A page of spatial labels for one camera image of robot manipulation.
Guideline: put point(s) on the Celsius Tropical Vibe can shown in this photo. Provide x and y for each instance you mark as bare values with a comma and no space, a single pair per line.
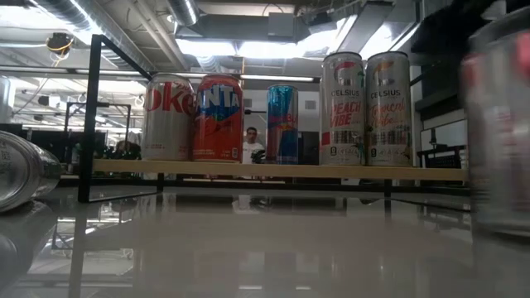
388,116

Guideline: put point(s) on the Celsius Peach Vibe can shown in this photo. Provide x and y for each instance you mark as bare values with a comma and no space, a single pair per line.
341,116

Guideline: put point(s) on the blue silver Red Bull can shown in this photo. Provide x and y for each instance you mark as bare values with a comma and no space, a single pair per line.
281,124

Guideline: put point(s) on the red Fanta can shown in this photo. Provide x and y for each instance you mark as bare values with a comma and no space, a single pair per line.
217,124

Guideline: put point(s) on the person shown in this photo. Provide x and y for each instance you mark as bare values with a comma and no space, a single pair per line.
250,149
127,150

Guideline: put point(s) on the silver Celsius can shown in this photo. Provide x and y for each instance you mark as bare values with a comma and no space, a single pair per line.
20,169

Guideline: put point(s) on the wooden shelf with black frame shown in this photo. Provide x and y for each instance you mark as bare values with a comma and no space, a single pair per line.
269,170

